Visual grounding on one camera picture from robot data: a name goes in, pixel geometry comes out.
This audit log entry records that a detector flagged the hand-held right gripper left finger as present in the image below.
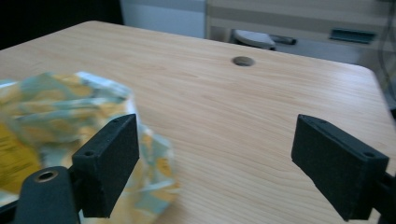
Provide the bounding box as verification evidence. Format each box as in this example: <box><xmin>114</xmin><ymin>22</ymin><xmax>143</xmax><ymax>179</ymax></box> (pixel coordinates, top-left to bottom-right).
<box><xmin>71</xmin><ymin>113</ymin><xmax>140</xmax><ymax>219</ymax></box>

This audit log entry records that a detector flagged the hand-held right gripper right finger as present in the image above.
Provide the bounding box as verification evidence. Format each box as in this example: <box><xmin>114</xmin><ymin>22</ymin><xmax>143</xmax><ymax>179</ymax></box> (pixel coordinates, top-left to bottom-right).
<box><xmin>290</xmin><ymin>113</ymin><xmax>390</xmax><ymax>222</ymax></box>

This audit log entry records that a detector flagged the teal orange-print shopping bag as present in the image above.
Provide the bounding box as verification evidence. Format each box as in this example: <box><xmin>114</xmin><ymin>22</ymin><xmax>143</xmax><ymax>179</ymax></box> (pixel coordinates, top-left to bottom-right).
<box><xmin>0</xmin><ymin>71</ymin><xmax>182</xmax><ymax>224</ymax></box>

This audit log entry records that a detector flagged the black curtain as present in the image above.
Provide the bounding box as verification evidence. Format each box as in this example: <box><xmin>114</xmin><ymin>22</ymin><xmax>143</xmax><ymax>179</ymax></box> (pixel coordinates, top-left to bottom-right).
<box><xmin>0</xmin><ymin>0</ymin><xmax>124</xmax><ymax>51</ymax></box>

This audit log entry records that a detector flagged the white cabinet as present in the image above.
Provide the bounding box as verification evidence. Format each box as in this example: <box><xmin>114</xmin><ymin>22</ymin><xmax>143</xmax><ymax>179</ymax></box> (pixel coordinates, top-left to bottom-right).
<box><xmin>119</xmin><ymin>0</ymin><xmax>207</xmax><ymax>39</ymax></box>

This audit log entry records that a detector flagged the grey desk drawer handle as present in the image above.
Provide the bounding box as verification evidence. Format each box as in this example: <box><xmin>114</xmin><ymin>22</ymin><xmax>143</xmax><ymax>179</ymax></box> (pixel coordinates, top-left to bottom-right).
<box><xmin>329</xmin><ymin>27</ymin><xmax>377</xmax><ymax>45</ymax></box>

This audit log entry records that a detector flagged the grey table cable grommet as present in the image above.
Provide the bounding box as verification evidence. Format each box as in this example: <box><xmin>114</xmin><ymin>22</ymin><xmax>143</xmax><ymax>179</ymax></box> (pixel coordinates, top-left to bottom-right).
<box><xmin>231</xmin><ymin>55</ymin><xmax>257</xmax><ymax>67</ymax></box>

